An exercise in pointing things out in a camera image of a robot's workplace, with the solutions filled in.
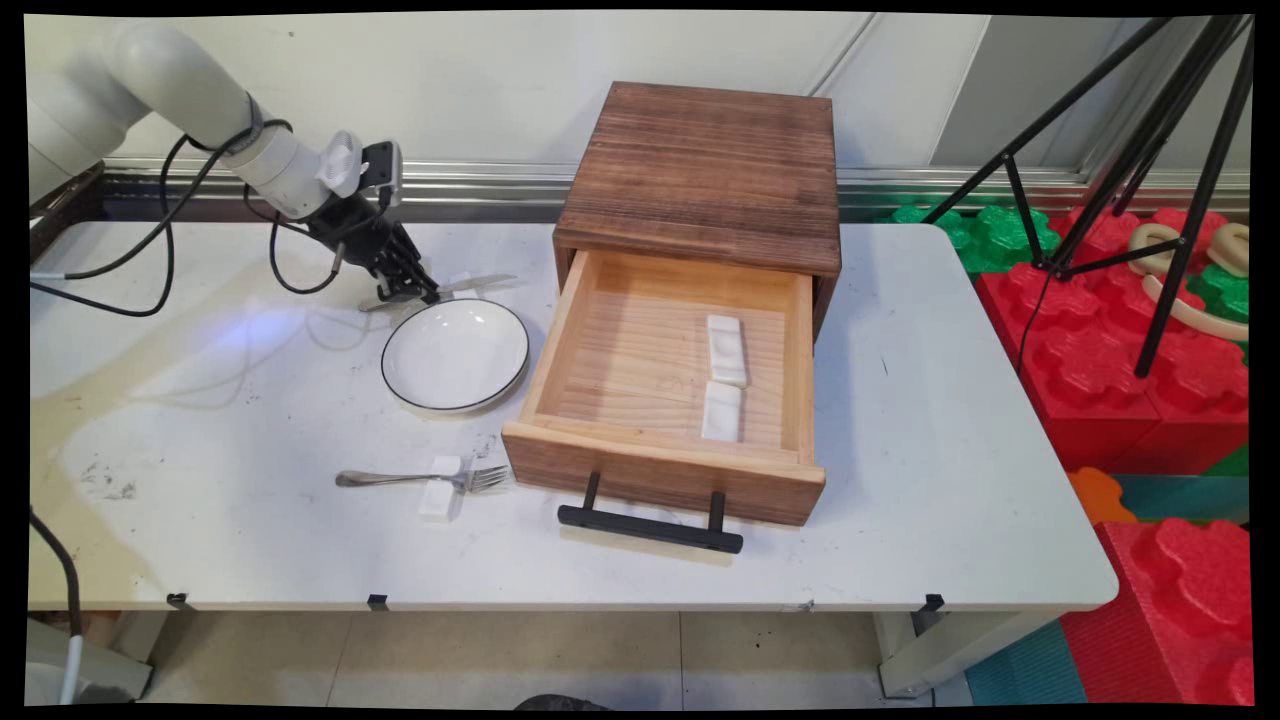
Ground black tripod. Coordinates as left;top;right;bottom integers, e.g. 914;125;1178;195
920;14;1257;380

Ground dark round floor object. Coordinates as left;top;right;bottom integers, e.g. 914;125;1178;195
514;693;613;712

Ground orange foam piece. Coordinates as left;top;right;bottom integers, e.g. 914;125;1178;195
1066;467;1140;529

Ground white table leg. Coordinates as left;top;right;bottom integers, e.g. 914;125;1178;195
28;608;173;703
873;607;1067;699

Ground thick black connector cable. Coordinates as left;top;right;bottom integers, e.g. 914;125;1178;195
28;507;87;706

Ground light wooden drawer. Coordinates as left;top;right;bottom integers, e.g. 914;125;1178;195
501;248;828;529

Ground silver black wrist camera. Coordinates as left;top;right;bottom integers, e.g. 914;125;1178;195
358;140;405;211

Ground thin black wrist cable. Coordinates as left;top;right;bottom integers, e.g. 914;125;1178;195
28;120;401;320

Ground silver fork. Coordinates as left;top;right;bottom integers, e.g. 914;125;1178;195
335;464;512;495

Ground blue foam mat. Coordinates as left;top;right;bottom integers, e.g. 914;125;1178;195
964;620;1090;707

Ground dark wooden drawer cabinet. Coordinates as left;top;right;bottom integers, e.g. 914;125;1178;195
553;82;843;343

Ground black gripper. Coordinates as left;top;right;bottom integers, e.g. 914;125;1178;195
303;193;442;306

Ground teal foam mat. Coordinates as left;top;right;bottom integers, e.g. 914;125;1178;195
1115;473;1251;529

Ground silver table knife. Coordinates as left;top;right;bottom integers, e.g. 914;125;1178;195
358;273;520;314

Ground green foam block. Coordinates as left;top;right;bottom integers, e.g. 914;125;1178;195
1188;262;1251;323
880;203;1062;277

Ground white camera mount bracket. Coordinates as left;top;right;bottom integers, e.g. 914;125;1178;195
314;130;367;200

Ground beige ring toy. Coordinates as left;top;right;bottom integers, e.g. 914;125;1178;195
1127;221;1251;344

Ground aluminium wall rail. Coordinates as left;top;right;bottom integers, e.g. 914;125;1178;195
98;156;1251;224

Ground white plate black rim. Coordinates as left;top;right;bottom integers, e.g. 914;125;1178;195
380;297;532;415

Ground large red foam block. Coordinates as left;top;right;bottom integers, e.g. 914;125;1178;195
975;207;1251;477

